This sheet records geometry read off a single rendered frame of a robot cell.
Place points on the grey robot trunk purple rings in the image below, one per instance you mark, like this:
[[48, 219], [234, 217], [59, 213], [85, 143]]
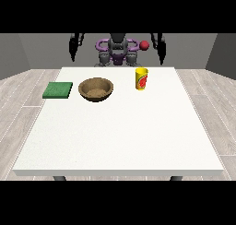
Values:
[[117, 52]]

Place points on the small red ball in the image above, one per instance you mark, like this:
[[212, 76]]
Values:
[[144, 45]]

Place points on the dark table leg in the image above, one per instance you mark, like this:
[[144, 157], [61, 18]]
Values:
[[59, 178], [176, 178]]

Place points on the green square pad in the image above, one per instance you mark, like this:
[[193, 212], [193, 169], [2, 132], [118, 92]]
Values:
[[57, 90]]

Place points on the yellow cup with melon print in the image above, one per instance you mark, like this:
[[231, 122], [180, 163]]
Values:
[[141, 79]]

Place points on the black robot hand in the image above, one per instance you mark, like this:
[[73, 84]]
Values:
[[73, 47], [161, 49]]

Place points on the brown wooden bowl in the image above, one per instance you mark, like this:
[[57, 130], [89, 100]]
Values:
[[96, 89]]

